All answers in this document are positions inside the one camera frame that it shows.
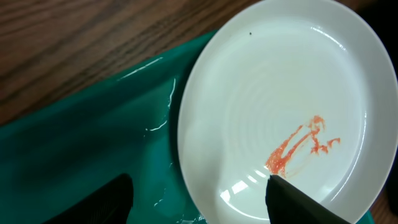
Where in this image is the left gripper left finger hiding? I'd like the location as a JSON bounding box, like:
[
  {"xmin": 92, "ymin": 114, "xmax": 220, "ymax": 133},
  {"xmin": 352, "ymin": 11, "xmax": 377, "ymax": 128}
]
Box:
[{"xmin": 44, "ymin": 174, "xmax": 134, "ymax": 224}]

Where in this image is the white plate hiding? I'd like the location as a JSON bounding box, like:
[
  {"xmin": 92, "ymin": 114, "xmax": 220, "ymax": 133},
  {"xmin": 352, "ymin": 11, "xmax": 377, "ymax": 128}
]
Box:
[{"xmin": 178, "ymin": 0, "xmax": 397, "ymax": 223}]

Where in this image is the teal plastic tray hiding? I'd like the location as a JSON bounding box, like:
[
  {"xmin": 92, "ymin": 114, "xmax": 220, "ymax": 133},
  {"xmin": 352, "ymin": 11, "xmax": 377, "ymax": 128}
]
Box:
[{"xmin": 0, "ymin": 29, "xmax": 376, "ymax": 224}]

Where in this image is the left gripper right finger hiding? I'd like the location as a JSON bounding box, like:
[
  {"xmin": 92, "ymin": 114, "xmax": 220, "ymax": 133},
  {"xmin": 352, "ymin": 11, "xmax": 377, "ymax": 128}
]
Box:
[{"xmin": 265, "ymin": 175, "xmax": 349, "ymax": 224}]

